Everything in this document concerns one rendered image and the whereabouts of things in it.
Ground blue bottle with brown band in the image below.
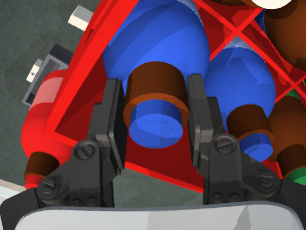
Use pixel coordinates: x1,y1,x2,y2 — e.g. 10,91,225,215
103,0,211,149

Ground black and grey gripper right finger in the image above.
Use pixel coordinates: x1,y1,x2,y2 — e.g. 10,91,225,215
187,73,306,230

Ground brown bottle with white cap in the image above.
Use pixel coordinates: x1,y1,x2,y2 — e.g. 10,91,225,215
209,0,291,9

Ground grey rectangular tray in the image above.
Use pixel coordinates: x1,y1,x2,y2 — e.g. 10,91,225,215
22,44,73,107

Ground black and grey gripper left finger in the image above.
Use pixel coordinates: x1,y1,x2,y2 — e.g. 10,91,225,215
0,78,128,230

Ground red bottle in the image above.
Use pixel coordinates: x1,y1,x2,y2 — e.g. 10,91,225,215
21,70,73,189

